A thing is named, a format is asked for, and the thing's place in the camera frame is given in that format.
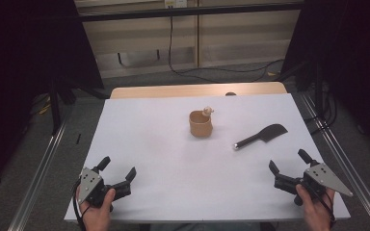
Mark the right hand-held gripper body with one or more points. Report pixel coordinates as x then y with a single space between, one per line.
321 178

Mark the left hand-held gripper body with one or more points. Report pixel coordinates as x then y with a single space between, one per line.
91 187

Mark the black slotted spatula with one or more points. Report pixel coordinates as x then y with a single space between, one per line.
269 132

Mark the person's left hand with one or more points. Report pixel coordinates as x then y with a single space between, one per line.
96 218

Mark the person's right hand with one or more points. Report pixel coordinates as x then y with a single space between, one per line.
318 213

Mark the white table board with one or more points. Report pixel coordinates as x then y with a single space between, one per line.
160 160

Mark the black metal stand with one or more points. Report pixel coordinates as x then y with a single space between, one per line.
55 106

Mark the tan cup with small figure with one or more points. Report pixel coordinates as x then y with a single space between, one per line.
200 126

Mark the small dark round thing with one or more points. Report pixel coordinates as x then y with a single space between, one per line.
230 94

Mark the wooden table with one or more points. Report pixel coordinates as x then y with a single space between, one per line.
173 90

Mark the black curtain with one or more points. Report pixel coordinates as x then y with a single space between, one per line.
19 64
350 57

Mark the black horizontal bar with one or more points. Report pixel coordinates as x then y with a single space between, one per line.
189 12

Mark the metal floor rail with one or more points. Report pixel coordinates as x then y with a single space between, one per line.
38 173
350 166

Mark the white wall outlet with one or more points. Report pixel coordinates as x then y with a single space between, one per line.
175 3

